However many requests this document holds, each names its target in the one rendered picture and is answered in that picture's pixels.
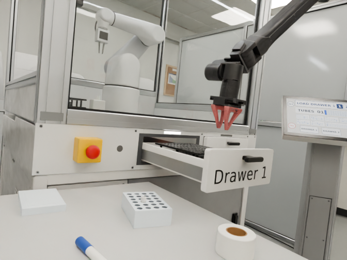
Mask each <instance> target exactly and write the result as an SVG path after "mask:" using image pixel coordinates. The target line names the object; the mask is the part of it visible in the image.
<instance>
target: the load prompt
mask: <svg viewBox="0 0 347 260"><path fill-rule="evenodd" d="M295 106H302V107H315V108H327V109H340V110H347V104H342V103H329V102H315V101H302V100H295Z"/></svg>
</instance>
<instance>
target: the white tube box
mask: <svg viewBox="0 0 347 260"><path fill-rule="evenodd" d="M142 196H146V202H145V203H142V202H141V197H142ZM121 207H122V209H123V211H124V213H125V214H126V216H127V218H128V220H129V221H130V223H131V225H132V227H133V228H134V229H139V228H151V227H158V226H170V225H171V218H172V208H171V207H170V206H169V205H168V204H167V203H166V202H165V201H164V200H163V199H162V198H161V197H160V196H158V195H157V194H156V193H155V192H154V191H149V192H123V194H122V205H121Z"/></svg>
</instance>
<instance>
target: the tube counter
mask: <svg viewBox="0 0 347 260"><path fill-rule="evenodd" d="M317 114H318V115H327V116H339V117H347V111H337V110H325V109H317Z"/></svg>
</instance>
